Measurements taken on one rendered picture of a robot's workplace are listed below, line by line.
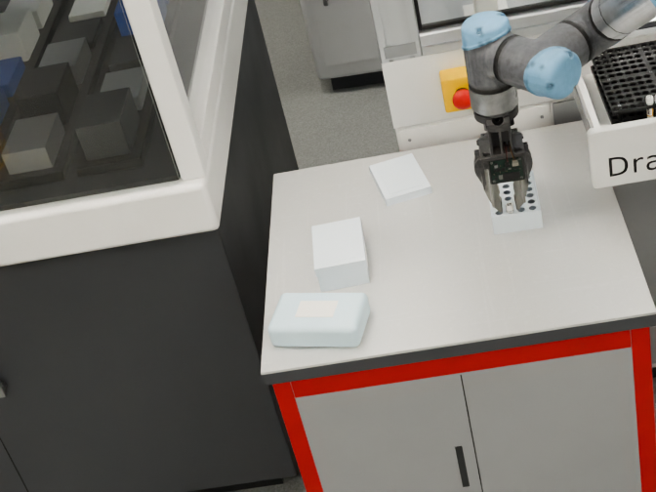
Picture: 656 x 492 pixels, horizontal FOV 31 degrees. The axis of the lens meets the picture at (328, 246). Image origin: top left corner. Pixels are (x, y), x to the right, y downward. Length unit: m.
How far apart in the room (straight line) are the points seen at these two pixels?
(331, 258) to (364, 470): 0.37
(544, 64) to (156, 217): 0.77
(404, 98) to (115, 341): 0.76
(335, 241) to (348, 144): 1.84
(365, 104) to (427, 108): 1.76
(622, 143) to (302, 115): 2.22
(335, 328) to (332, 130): 2.14
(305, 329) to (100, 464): 0.93
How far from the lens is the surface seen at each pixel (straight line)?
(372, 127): 3.90
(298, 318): 1.88
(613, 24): 1.78
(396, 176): 2.20
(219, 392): 2.48
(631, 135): 1.97
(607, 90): 2.16
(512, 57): 1.77
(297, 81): 4.29
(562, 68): 1.74
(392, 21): 2.19
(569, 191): 2.12
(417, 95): 2.26
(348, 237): 2.01
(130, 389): 2.50
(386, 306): 1.93
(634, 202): 2.47
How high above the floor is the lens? 1.97
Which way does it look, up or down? 36 degrees down
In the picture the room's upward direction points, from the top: 14 degrees counter-clockwise
